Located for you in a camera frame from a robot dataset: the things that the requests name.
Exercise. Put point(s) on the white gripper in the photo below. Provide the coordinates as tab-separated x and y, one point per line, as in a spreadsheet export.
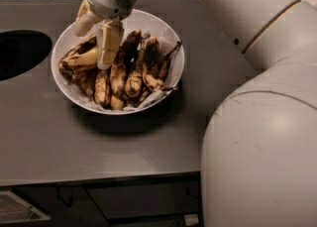
110	0

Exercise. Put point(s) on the yellow spotted banana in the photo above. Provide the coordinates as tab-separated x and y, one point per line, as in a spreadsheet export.
74	60

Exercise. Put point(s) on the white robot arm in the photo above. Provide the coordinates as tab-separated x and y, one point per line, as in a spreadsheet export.
259	153

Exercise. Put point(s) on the spotted banana far left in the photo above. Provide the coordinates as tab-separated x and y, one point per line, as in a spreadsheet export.
86	45

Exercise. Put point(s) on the dark brown banana centre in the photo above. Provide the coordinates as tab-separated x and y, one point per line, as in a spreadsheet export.
122	62

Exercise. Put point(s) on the small banana left underneath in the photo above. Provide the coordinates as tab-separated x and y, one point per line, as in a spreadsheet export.
86	80

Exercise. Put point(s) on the spotted banana lower left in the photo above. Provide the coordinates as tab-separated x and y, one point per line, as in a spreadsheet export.
102	92

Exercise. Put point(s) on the white ceramic bowl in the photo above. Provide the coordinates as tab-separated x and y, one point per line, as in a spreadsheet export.
147	22

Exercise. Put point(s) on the spotted banana centre right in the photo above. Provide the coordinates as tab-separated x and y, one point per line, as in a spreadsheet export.
134	81

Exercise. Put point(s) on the dark spotted banana right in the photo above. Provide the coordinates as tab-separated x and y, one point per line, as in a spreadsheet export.
150	69

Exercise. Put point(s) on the small banana far right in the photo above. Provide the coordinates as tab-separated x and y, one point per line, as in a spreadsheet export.
165	61

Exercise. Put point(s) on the small banana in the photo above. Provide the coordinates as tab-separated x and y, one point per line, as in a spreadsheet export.
116	103
165	61

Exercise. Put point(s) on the small banana bottom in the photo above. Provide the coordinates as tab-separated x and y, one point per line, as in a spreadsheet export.
116	103

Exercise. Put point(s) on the dark drawer front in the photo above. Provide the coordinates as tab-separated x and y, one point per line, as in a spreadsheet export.
152	199

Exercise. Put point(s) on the open dishwasher door corner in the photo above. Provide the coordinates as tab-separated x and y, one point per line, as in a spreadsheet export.
14	209

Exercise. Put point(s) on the black cabinet handle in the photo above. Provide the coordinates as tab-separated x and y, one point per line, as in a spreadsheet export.
63	196

